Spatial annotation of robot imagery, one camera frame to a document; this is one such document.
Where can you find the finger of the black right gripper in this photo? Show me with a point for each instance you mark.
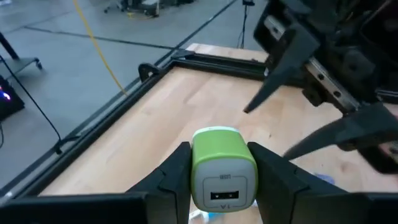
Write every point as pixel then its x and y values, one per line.
pixel 367 127
pixel 295 56

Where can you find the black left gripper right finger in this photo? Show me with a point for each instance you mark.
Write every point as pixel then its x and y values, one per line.
pixel 280 193

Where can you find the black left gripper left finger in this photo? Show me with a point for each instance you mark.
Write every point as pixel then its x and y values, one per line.
pixel 168 193

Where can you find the green and white USB charger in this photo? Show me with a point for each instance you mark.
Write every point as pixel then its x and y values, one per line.
pixel 222 161

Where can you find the cyan and white USB charger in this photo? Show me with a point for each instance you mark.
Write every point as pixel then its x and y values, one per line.
pixel 200 216

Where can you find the black stand with box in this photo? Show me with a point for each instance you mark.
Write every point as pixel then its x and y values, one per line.
pixel 248 2

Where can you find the distant equipment cart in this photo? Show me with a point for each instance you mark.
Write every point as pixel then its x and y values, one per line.
pixel 146 6

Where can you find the black device with glowing lights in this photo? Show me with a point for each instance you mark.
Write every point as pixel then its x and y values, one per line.
pixel 11 105

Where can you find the grey cart base with caster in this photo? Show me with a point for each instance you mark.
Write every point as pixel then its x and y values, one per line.
pixel 21 63

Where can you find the black aluminium table frame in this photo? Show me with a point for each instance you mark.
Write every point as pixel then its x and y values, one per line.
pixel 217 65

